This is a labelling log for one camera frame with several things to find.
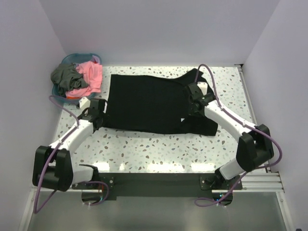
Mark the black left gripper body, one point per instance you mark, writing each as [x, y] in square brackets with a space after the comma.
[103, 114]

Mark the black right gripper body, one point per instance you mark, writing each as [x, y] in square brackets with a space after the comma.
[190, 108]

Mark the black t shirt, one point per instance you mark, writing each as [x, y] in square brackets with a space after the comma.
[155, 105]

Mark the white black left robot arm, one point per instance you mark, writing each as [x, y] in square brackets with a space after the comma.
[53, 168]

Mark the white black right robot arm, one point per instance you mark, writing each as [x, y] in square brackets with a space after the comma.
[254, 146]

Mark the orange garment in basket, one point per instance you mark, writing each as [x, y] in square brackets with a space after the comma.
[72, 98]

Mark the pink t shirt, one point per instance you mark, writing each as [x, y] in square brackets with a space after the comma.
[93, 76]

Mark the grey green t shirt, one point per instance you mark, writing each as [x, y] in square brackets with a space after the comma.
[67, 78]

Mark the purple garment in basket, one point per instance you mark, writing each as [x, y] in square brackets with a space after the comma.
[95, 59]

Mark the teal plastic laundry basket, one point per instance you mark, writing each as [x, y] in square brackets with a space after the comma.
[75, 58]

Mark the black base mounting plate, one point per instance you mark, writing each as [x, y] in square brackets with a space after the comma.
[158, 185]

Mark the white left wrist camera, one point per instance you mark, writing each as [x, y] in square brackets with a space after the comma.
[84, 103]

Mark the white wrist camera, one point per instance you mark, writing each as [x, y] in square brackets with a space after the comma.
[84, 103]
[203, 86]

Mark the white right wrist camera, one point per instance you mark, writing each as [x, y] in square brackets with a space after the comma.
[203, 86]

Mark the aluminium right side rail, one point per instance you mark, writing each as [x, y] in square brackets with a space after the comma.
[242, 98]

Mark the aluminium front frame rail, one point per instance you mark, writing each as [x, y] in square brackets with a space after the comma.
[255, 182]

